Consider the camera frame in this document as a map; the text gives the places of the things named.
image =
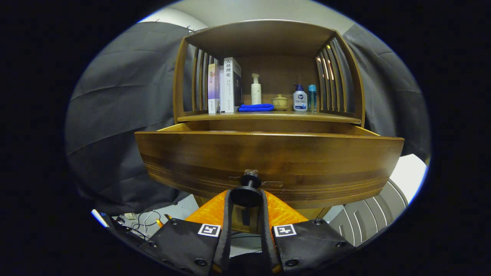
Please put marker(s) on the wooden drawer with black knob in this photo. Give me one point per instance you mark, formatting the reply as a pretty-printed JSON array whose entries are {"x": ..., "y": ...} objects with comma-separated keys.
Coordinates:
[{"x": 268, "y": 157}]

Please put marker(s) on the white pump bottle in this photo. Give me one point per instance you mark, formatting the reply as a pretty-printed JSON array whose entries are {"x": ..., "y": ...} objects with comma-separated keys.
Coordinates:
[{"x": 256, "y": 94}]

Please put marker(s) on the grey ribbed plastic object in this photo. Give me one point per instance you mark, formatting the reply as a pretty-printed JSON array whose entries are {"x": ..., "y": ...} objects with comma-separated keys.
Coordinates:
[{"x": 368, "y": 218}]

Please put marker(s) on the wooden cabinet with slatted shelf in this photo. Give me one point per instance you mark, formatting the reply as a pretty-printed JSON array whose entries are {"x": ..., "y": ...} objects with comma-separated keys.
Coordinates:
[{"x": 261, "y": 38}]

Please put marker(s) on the blue folded cloth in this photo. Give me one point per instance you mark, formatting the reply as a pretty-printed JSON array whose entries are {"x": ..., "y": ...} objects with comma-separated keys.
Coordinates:
[{"x": 256, "y": 108}]

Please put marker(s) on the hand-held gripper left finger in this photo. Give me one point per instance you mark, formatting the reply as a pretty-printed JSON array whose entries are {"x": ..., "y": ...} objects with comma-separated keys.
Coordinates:
[{"x": 184, "y": 241}]

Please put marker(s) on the black backdrop cloth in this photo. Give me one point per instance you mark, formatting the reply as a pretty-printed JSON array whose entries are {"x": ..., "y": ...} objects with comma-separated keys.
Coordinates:
[{"x": 115, "y": 115}]

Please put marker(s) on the slim blue bottle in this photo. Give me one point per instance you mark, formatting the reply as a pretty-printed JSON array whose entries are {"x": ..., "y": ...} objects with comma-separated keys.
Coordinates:
[{"x": 312, "y": 99}]

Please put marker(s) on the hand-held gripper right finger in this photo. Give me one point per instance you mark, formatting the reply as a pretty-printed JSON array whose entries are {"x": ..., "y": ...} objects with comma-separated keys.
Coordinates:
[{"x": 307, "y": 245}]

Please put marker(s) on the white lotion bottle blue cap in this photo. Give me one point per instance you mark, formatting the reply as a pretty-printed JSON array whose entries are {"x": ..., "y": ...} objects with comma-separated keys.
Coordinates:
[{"x": 300, "y": 99}]

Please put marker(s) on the wooden countertop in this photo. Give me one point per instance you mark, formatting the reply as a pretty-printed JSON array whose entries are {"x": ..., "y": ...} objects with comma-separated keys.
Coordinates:
[{"x": 268, "y": 116}]

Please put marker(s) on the white book with portrait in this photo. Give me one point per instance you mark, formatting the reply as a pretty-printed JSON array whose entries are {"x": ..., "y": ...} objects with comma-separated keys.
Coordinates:
[{"x": 229, "y": 84}]

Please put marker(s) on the yellow lidded teacup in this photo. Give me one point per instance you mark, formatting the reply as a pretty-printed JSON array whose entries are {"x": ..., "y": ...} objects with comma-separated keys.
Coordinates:
[{"x": 279, "y": 101}]

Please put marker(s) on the yellow saucer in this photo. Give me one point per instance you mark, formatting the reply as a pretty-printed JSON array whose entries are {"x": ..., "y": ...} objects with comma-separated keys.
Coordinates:
[{"x": 280, "y": 108}]

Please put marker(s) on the purple book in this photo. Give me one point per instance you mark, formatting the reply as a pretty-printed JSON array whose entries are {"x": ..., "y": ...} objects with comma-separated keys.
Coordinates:
[{"x": 213, "y": 88}]

